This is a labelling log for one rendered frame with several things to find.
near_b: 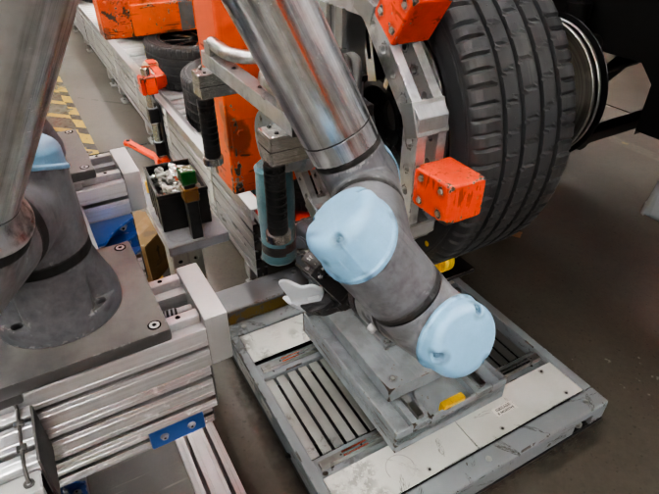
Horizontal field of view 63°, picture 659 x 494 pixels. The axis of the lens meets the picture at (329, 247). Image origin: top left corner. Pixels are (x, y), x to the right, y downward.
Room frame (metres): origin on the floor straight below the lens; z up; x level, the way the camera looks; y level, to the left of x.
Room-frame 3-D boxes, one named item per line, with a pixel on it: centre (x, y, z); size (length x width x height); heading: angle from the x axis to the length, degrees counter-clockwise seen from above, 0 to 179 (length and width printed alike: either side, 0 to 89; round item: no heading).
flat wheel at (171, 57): (3.22, 0.73, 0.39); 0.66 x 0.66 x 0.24
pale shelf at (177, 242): (1.39, 0.46, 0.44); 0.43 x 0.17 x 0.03; 29
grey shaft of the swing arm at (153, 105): (2.44, 0.83, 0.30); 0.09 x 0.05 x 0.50; 29
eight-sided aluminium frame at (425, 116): (1.04, -0.03, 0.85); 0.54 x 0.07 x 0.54; 29
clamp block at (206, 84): (1.09, 0.23, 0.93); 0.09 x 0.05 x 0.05; 119
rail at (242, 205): (2.55, 0.82, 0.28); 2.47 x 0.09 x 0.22; 29
